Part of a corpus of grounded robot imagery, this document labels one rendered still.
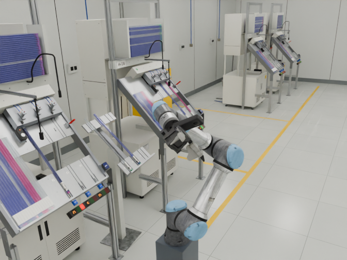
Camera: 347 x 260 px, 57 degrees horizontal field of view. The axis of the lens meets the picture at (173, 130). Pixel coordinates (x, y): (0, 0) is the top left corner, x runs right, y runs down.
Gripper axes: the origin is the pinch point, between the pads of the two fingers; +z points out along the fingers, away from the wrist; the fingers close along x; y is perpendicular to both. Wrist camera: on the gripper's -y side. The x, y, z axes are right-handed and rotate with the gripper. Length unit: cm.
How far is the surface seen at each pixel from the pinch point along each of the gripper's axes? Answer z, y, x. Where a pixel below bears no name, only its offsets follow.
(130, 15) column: -403, -24, -107
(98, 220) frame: -85, 101, -77
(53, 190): -70, 85, -19
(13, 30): -155, 47, 38
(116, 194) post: -98, 82, -81
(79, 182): -77, 77, -33
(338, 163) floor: -116, -91, -301
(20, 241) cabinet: -71, 129, -31
